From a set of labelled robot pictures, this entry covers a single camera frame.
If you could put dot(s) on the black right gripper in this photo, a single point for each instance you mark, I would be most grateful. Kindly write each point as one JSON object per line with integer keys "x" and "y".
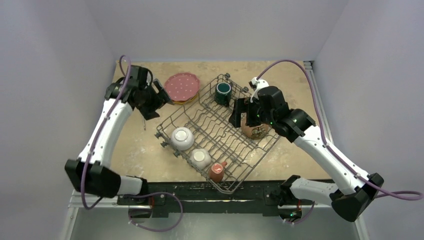
{"x": 241, "y": 111}

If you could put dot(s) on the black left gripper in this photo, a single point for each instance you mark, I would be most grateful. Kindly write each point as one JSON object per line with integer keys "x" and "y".
{"x": 150, "y": 112}

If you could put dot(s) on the brown ceramic bowl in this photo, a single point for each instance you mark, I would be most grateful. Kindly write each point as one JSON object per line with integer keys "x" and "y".
{"x": 255, "y": 132}

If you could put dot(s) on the yellow plate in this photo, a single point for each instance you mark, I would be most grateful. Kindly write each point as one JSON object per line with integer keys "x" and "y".
{"x": 186, "y": 101}

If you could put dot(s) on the dark green mug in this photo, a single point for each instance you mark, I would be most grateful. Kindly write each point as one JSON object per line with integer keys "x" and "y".
{"x": 223, "y": 93}

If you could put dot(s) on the pink dotted plate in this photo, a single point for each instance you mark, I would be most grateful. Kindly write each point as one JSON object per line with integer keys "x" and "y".
{"x": 182, "y": 86}

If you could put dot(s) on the white ceramic bowl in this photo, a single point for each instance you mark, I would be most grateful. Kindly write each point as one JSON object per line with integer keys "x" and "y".
{"x": 182, "y": 138}

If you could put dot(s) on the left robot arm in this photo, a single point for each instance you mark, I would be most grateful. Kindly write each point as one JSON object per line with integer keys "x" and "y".
{"x": 90, "y": 172}

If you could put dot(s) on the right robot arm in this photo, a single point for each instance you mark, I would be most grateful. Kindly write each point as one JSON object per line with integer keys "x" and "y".
{"x": 352, "y": 189}

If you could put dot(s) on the yellow black screwdriver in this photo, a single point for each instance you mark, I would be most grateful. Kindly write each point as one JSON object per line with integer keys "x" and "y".
{"x": 144, "y": 124}

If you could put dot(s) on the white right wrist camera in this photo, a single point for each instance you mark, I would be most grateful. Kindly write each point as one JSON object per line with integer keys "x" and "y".
{"x": 257, "y": 84}

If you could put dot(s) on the grey wire dish rack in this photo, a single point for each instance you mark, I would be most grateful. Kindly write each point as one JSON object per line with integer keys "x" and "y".
{"x": 208, "y": 122}

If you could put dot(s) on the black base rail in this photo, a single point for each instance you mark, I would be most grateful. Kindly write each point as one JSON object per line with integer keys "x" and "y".
{"x": 251, "y": 197}

